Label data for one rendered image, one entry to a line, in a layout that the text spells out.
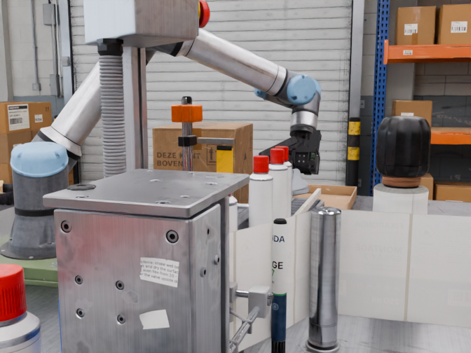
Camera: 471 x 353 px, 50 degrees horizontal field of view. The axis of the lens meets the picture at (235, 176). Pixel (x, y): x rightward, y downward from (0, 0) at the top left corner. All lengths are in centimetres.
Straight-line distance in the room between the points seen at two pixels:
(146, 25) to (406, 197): 46
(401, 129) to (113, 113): 43
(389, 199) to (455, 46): 377
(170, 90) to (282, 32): 131
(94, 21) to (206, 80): 461
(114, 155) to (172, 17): 20
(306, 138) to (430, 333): 75
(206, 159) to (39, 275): 56
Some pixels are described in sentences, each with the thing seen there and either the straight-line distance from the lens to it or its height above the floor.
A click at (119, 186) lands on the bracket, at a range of 39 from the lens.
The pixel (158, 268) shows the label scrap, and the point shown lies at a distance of 33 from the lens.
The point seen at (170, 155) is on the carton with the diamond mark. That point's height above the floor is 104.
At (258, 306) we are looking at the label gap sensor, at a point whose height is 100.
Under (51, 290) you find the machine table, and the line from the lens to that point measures 108.
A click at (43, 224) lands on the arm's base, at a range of 117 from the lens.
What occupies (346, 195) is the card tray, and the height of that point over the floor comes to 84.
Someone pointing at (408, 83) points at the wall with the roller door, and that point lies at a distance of 528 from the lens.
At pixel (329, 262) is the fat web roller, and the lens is 65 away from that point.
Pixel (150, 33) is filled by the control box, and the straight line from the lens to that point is 67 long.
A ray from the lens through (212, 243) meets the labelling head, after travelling 35.
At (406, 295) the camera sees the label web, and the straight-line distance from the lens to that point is 71.
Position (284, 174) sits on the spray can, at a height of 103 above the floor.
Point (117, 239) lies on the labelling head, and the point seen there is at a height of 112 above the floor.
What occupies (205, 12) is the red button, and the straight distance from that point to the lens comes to 74.
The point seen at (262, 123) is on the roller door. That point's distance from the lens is 524.
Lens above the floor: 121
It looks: 9 degrees down
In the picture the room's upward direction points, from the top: straight up
